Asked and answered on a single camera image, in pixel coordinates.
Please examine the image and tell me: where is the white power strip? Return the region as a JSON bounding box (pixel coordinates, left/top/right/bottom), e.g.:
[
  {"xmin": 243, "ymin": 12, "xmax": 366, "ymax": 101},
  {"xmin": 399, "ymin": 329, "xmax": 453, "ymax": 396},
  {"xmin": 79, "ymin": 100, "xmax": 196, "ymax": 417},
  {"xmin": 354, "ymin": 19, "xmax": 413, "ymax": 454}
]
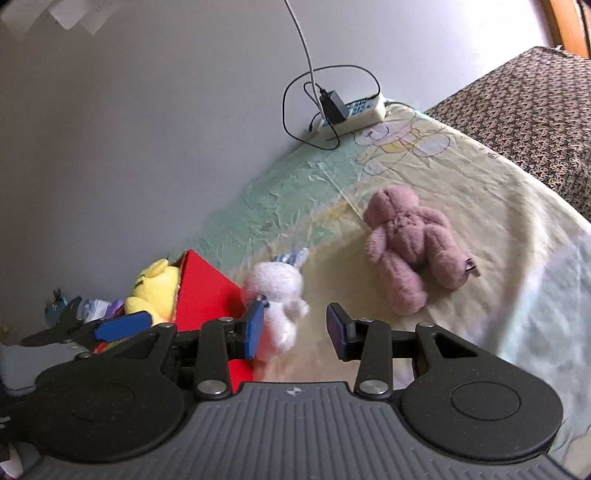
[{"xmin": 318, "ymin": 95, "xmax": 389, "ymax": 132}]

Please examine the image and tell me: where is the black charger plug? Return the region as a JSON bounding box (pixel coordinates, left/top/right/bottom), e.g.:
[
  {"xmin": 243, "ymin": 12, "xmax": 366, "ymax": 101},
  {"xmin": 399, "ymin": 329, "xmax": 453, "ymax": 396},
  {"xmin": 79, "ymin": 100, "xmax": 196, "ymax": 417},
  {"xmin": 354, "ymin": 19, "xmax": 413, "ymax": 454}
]
[{"xmin": 318, "ymin": 90, "xmax": 348, "ymax": 125}]

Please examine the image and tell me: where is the yellow tiger plush toy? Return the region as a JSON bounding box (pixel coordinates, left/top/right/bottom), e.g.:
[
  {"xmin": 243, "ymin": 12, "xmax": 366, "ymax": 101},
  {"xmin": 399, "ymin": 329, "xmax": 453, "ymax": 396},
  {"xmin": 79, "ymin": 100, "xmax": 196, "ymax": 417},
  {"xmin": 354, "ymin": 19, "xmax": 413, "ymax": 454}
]
[{"xmin": 124, "ymin": 258, "xmax": 183, "ymax": 326}]

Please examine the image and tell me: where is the brown patterned blanket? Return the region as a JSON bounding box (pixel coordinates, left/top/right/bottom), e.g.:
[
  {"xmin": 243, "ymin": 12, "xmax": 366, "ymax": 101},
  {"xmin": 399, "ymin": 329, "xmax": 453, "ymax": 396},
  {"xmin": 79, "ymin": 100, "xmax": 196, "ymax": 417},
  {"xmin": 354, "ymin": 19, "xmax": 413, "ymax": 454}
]
[{"xmin": 422, "ymin": 45, "xmax": 591, "ymax": 208}]

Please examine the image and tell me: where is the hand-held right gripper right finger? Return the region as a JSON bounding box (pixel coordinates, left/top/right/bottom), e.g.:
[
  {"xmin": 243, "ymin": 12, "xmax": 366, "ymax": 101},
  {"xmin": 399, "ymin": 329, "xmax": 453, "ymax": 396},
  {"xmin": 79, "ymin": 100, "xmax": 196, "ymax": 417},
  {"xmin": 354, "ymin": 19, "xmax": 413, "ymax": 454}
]
[{"xmin": 326, "ymin": 302, "xmax": 498, "ymax": 400}]

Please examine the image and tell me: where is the wooden door frame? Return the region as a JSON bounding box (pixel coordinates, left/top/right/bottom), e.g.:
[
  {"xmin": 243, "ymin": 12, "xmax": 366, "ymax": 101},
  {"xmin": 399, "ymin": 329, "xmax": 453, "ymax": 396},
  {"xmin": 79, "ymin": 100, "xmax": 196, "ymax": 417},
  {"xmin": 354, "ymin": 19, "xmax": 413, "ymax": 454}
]
[{"xmin": 540, "ymin": 0, "xmax": 591, "ymax": 61}]

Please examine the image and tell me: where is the white cable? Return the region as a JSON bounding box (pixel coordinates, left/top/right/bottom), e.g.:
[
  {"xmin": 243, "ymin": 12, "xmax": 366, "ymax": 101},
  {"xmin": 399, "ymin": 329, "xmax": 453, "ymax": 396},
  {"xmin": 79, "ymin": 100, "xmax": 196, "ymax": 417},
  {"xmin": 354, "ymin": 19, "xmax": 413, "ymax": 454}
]
[{"xmin": 283, "ymin": 0, "xmax": 319, "ymax": 95}]

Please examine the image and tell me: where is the white rabbit plush toy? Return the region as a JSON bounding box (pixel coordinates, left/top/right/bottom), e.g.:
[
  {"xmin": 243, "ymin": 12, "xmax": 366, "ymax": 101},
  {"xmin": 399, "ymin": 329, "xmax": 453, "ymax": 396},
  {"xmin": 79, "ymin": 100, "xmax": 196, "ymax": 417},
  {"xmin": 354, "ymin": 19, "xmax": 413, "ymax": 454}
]
[{"xmin": 240, "ymin": 247, "xmax": 311, "ymax": 354}]

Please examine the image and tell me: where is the bear print bed sheet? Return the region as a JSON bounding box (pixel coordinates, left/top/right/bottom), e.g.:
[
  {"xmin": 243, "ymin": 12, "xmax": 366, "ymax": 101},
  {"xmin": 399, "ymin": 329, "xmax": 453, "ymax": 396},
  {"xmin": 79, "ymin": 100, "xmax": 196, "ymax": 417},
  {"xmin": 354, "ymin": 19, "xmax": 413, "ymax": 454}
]
[{"xmin": 166, "ymin": 99, "xmax": 591, "ymax": 467}]

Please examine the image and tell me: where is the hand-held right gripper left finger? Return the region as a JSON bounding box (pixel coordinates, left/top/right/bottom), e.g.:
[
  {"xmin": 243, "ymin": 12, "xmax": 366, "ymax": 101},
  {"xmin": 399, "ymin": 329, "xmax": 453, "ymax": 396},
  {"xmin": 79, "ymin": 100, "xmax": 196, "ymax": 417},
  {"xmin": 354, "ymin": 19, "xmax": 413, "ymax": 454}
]
[{"xmin": 99, "ymin": 302, "xmax": 269, "ymax": 401}]

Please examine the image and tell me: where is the red cardboard box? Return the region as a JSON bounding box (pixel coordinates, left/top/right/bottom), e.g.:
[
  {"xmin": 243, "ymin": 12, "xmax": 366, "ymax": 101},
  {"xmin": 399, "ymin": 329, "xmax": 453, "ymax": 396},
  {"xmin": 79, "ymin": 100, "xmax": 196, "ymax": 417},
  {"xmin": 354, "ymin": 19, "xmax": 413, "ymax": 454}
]
[{"xmin": 95, "ymin": 249, "xmax": 257, "ymax": 385}]

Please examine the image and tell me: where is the dusty pink teddy bear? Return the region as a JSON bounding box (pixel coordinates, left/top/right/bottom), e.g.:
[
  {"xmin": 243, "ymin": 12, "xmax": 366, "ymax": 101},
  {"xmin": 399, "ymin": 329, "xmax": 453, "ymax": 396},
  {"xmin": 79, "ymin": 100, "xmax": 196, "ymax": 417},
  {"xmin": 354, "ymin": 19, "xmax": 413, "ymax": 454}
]
[{"xmin": 362, "ymin": 185, "xmax": 481, "ymax": 317}]

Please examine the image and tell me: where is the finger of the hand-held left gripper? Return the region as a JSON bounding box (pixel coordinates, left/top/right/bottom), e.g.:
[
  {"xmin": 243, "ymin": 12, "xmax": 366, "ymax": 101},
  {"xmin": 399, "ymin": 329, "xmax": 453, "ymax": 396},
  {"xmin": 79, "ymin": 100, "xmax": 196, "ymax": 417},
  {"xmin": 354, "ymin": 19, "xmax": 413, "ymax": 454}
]
[
  {"xmin": 92, "ymin": 310, "xmax": 154, "ymax": 344},
  {"xmin": 19, "ymin": 298, "xmax": 100, "ymax": 358}
]

